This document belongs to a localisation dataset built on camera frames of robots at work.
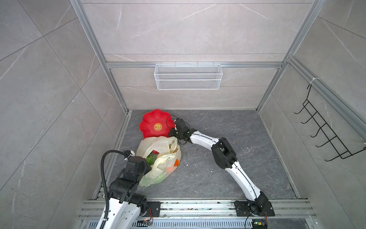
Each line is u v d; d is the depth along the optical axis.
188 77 1.01
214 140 0.67
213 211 0.74
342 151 0.59
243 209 0.73
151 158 0.90
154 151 0.76
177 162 0.83
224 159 0.65
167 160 0.71
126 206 0.48
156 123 1.04
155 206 0.73
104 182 0.48
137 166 0.56
